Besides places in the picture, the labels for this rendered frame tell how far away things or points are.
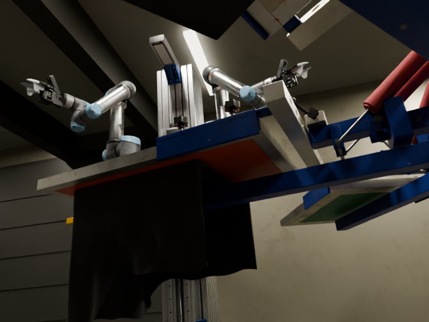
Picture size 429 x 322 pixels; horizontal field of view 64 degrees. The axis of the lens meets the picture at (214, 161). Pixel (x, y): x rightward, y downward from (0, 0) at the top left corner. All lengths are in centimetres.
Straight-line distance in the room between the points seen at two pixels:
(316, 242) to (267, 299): 93
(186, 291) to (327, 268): 292
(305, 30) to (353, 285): 392
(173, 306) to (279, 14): 146
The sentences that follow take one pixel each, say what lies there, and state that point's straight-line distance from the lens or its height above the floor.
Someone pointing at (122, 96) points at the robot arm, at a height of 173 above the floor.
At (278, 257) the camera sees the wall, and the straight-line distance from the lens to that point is 451.
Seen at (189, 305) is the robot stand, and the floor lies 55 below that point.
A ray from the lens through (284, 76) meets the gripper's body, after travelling 193.
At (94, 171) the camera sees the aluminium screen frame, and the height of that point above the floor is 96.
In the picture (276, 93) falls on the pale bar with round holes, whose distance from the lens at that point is 83.
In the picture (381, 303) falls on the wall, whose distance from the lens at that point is 459.
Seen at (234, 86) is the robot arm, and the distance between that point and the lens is 191.
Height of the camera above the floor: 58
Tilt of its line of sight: 22 degrees up
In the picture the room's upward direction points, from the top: 5 degrees counter-clockwise
